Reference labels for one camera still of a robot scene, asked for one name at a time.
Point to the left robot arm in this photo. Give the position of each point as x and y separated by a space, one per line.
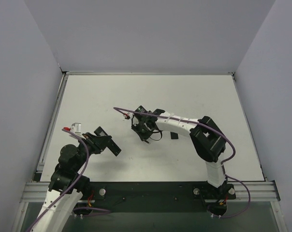
68 184

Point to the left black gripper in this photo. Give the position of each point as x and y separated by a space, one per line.
103 140

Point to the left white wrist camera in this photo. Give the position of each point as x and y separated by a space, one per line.
75 128

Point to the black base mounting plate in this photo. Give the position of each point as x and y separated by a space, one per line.
156 197

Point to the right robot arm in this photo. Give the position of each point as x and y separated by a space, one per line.
208 144

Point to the aluminium front rail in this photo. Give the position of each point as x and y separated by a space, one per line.
260 191

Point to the black battery cover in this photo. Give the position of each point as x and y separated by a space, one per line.
174 136

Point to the black remote control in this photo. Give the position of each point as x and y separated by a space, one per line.
115 149

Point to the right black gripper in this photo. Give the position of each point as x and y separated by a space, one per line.
141 126

